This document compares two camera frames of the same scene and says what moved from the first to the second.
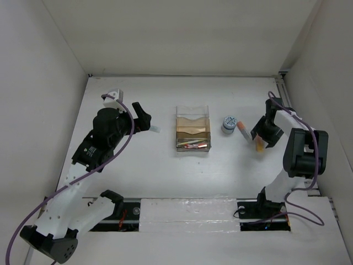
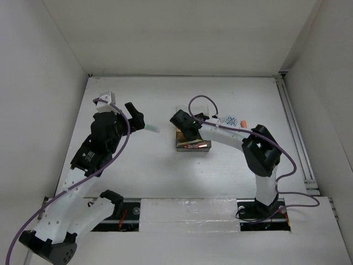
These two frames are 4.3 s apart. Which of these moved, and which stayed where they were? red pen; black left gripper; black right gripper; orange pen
Moved: black right gripper
Stayed: black left gripper; orange pen; red pen
